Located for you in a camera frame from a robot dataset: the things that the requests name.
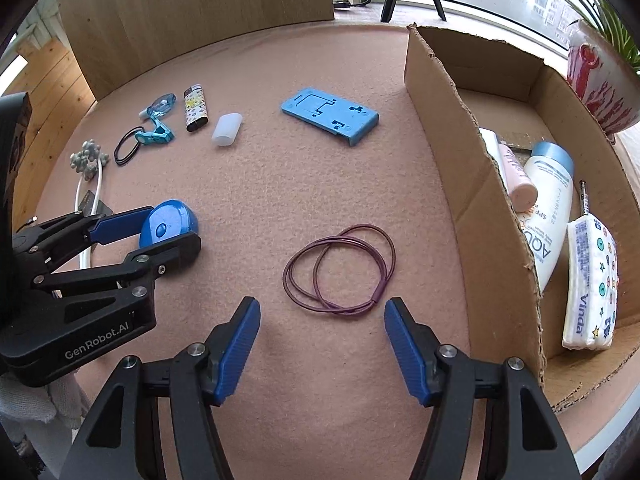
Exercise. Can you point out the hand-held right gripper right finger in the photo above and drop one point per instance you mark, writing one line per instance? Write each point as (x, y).
(407, 355)

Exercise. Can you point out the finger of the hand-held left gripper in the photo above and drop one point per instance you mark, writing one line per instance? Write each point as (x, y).
(117, 224)
(170, 255)

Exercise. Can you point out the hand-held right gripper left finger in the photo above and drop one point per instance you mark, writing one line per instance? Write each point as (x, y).
(237, 350)

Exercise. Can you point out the dark grey card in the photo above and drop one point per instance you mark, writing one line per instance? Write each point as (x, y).
(95, 204)

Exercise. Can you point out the blue round tape measure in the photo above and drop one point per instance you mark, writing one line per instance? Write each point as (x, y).
(167, 220)

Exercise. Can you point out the grey ball massage roller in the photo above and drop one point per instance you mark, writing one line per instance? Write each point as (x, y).
(87, 157)

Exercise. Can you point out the blue plastic clip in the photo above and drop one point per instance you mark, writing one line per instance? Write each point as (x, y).
(159, 132)

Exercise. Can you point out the blue eye drop bottle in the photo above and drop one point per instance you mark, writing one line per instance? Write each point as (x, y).
(161, 105)

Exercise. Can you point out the small translucent white cap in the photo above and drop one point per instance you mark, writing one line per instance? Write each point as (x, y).
(227, 131)

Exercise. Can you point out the patterned lighter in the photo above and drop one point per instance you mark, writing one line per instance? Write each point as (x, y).
(196, 110)

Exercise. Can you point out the cardboard box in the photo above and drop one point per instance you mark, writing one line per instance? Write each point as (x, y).
(480, 185)

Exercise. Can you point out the patterned tissue pack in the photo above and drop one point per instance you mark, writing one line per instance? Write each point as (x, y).
(590, 285)

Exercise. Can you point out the small pink bottle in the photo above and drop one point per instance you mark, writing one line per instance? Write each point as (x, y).
(515, 175)

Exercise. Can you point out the blue phone stand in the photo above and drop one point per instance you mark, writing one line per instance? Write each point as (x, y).
(327, 115)

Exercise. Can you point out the white sunscreen bottle blue cap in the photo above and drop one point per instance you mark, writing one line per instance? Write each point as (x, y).
(550, 185)

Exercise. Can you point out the silver pen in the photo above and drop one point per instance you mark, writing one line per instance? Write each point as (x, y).
(584, 197)

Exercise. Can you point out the person's left hand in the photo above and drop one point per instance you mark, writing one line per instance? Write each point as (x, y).
(45, 405)

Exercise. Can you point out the pink felt mat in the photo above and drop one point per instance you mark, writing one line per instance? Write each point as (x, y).
(300, 185)

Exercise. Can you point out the pine wood panel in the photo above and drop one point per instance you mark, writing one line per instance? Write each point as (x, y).
(50, 90)

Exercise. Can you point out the light wooden board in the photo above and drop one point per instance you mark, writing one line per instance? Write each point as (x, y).
(200, 15)

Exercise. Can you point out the red white plant pot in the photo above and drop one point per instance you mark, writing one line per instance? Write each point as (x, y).
(600, 85)

